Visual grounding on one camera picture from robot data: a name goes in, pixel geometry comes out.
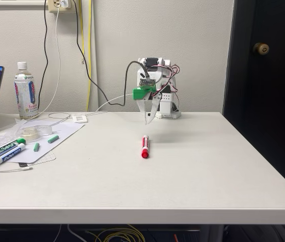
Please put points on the red dry-erase marker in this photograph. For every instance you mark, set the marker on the red dry-erase marker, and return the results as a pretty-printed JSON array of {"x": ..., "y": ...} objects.
[{"x": 145, "y": 146}]

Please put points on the green dry-erase marker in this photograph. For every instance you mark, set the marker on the green dry-erase marker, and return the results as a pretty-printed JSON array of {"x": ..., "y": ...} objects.
[{"x": 6, "y": 148}]

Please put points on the white adapter box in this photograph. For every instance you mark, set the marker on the white adapter box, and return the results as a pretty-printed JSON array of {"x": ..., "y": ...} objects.
[{"x": 79, "y": 118}]

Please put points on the white paper sheet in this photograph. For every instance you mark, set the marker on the white paper sheet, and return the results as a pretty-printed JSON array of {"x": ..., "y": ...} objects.
[{"x": 64, "y": 133}]

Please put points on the small green cylinder piece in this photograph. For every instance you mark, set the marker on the small green cylinder piece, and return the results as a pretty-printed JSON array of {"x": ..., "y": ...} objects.
[
  {"x": 53, "y": 138},
  {"x": 36, "y": 147}
]

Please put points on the brass door knob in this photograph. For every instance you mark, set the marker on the brass door knob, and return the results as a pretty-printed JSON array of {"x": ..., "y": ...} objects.
[{"x": 260, "y": 49}]

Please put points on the white mesh mat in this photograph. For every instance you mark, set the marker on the white mesh mat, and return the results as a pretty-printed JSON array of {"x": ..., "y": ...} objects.
[{"x": 47, "y": 158}]

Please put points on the dark door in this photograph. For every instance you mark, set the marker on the dark door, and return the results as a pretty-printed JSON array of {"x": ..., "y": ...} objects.
[{"x": 271, "y": 113}]

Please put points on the white charger plug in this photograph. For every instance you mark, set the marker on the white charger plug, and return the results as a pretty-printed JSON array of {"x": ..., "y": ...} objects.
[{"x": 64, "y": 3}]

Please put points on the plastic drink bottle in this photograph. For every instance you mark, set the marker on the plastic drink bottle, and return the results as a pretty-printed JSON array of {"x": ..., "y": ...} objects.
[{"x": 26, "y": 95}]

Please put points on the small orange item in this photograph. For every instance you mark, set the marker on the small orange item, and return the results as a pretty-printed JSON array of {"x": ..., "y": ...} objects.
[{"x": 175, "y": 238}]

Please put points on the small black flat item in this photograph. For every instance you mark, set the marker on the small black flat item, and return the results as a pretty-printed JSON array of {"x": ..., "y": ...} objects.
[{"x": 22, "y": 164}]

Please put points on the grey table leg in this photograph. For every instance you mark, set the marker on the grey table leg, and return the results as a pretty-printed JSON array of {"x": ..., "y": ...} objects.
[{"x": 211, "y": 233}]

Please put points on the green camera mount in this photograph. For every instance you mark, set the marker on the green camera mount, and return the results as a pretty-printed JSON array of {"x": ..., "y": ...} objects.
[{"x": 141, "y": 93}]

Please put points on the beige wall outlet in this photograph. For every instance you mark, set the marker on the beige wall outlet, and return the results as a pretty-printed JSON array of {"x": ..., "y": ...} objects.
[{"x": 52, "y": 6}]

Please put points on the white wall trim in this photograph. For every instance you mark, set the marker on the white wall trim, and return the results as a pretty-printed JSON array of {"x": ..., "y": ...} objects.
[{"x": 11, "y": 2}]

